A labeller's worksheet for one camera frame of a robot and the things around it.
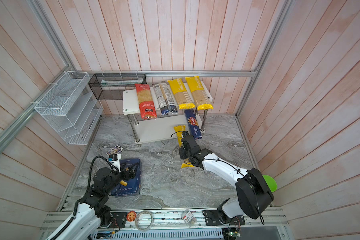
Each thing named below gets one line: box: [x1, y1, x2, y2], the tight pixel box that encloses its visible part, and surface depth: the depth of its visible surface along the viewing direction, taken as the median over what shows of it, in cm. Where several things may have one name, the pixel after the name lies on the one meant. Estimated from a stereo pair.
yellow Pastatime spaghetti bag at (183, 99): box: [167, 78, 196, 110], surface depth 81 cm
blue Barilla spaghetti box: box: [184, 109, 203, 140], surface depth 103 cm
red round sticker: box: [126, 210, 137, 222], surface depth 76 cm
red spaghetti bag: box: [135, 83, 158, 120], surface depth 78 cm
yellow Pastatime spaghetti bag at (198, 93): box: [185, 76, 214, 111], surface depth 81 cm
